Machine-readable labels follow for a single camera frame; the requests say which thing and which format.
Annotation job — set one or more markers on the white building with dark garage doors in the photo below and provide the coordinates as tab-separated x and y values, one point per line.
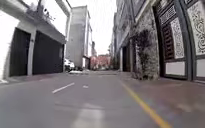
10	36

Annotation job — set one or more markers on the building with ornate patterned gate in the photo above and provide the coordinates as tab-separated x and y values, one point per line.
183	40

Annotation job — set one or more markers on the tall grey building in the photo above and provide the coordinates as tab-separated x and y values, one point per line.
77	36

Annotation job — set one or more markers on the white car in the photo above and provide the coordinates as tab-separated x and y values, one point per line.
69	64

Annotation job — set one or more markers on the dark climbing plant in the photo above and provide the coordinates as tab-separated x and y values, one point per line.
141	53

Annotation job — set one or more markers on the grey paved sidewalk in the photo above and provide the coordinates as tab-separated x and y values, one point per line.
20	79

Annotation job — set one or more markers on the row of grey buildings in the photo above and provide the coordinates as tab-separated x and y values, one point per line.
121	36

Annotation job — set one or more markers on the red building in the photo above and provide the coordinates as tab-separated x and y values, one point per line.
101	61

